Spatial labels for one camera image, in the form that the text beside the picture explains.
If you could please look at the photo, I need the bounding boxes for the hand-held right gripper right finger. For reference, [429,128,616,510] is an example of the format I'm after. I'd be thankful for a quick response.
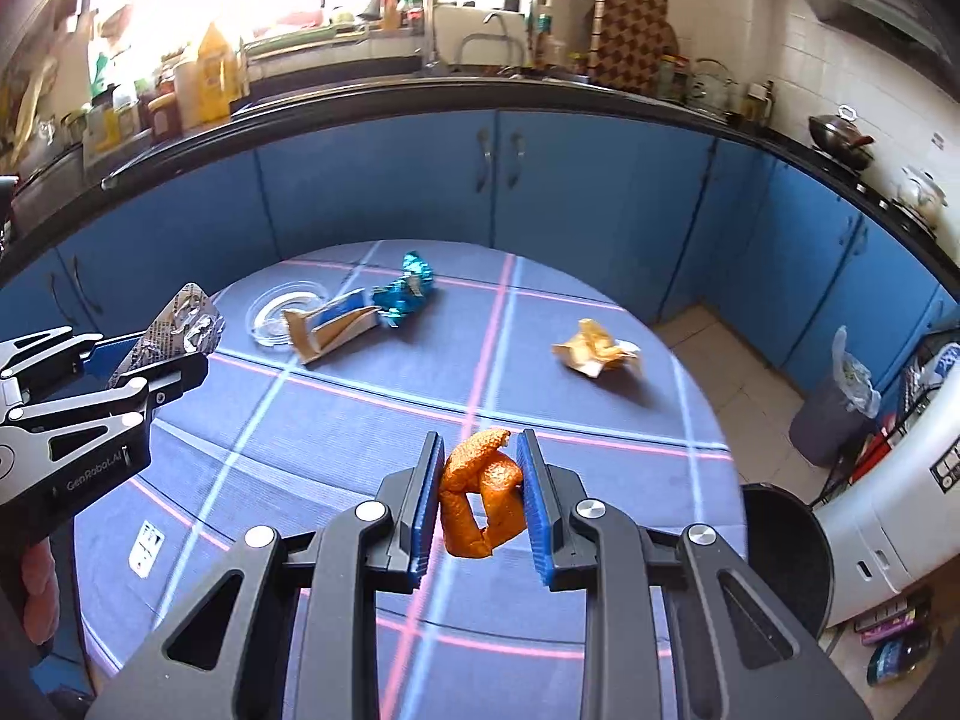
[517,429,871,720]

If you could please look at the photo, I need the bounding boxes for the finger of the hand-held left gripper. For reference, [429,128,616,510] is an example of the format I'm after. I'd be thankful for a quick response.
[0,326,149,385]
[7,354,209,441]

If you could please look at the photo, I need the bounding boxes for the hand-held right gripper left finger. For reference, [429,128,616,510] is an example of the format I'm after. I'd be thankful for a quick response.
[86,431,445,720]

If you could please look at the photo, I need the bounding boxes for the orange peel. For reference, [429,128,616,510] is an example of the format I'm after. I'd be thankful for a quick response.
[439,427,524,560]

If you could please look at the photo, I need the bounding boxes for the silver blister pack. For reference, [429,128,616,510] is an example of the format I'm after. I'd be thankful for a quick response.
[107,283,226,391]

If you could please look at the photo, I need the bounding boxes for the black trash bin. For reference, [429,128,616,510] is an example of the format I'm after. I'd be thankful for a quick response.
[739,481,837,635]

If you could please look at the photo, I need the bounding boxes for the person's left hand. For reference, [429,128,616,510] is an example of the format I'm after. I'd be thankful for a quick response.
[22,540,61,644]

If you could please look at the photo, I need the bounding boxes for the clear round plastic lid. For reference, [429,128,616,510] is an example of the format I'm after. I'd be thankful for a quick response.
[246,281,331,350]

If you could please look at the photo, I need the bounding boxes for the round table with plaid cloth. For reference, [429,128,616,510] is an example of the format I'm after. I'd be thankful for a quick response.
[71,238,751,720]

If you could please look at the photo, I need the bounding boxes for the brown and blue cardboard box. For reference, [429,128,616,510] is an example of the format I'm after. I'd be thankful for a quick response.
[283,286,383,367]

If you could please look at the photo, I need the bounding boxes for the yellow crumpled wrapper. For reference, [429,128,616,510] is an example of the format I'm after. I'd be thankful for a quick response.
[551,317,644,377]

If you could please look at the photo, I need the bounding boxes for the blue foil wrapper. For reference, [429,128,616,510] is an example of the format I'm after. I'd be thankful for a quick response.
[367,251,437,329]

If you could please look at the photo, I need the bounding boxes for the white plastic jug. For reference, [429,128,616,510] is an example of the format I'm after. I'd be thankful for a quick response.
[172,60,202,132]

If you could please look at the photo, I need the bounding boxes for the blue kitchen cabinets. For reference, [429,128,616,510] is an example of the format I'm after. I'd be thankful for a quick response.
[0,109,960,421]

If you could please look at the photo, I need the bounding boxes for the yellow plastic bottle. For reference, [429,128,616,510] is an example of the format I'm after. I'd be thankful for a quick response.
[193,21,235,128]

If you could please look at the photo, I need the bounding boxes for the black kitchen countertop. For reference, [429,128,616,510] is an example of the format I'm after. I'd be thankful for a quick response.
[0,75,960,271]

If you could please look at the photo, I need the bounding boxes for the grey bin with bag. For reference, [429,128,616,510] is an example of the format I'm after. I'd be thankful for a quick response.
[787,326,882,470]

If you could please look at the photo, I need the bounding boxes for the white floor appliance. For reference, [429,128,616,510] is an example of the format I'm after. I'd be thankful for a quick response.
[814,360,960,612]

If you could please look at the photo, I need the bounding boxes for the purple packet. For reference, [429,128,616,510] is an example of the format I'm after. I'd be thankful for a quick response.
[855,596,935,646]

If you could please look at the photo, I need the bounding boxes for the dark blue container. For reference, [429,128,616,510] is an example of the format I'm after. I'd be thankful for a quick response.
[866,630,938,687]

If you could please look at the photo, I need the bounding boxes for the steel kitchen faucet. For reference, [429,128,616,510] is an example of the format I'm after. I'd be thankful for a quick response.
[360,0,440,76]

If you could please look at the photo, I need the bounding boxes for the pale green kettle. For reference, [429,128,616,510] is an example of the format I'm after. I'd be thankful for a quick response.
[688,56,740,117]

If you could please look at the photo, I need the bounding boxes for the wok with glass lid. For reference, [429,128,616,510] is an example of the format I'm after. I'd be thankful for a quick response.
[808,105,877,172]

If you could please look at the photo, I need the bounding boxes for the chequered wooden cutting board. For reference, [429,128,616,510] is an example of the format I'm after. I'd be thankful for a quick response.
[589,0,670,87]

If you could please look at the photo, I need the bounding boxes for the white ceramic pot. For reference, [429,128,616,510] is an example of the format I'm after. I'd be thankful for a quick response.
[889,165,947,230]

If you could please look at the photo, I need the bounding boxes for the steel range hood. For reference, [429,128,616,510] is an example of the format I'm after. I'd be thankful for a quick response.
[784,0,953,61]

